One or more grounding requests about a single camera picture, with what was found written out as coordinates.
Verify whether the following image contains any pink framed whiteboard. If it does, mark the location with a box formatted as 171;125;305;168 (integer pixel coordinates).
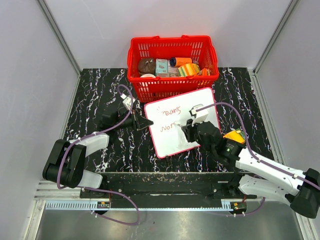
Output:
144;87;215;159

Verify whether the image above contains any orange snack packet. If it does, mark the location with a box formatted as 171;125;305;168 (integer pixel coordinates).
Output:
197;68;210;77

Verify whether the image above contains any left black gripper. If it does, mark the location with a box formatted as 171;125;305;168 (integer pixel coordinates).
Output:
114;107;153;132

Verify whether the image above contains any red plastic shopping basket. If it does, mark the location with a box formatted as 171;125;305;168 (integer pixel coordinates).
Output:
127;35;220;103

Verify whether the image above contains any pink small box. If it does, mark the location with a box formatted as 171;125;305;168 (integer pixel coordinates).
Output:
167;64;179;78

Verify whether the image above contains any teal small box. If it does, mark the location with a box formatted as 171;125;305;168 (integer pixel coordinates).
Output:
155;58;169;78

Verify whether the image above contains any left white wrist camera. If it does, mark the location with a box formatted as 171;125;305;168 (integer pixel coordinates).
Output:
120;93;136;110

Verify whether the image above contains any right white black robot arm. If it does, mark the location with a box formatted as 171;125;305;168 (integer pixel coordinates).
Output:
181;119;320;219

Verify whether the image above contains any yellow sponge pack in basket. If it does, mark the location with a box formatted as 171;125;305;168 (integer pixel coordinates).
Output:
177;63;201;77

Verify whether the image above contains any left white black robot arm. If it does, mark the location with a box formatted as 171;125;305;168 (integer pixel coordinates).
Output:
42;110;154;198

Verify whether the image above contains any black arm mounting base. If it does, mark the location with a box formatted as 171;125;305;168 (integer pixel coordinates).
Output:
99;172;257;199

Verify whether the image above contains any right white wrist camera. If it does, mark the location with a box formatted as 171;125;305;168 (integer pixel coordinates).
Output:
189;104;209;126

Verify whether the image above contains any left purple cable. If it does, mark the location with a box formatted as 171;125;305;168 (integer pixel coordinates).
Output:
56;84;137;190

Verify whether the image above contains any white round lid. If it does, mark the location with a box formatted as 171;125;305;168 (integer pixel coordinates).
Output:
140;73;156;78

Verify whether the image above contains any orange blue can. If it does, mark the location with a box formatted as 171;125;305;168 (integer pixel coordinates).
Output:
169;57;193;68

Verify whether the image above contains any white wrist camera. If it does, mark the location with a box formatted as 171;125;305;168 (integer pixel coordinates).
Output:
189;104;209;126
120;93;136;110

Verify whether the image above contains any brown chocolate muffin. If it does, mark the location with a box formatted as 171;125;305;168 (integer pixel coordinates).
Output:
138;57;156;76

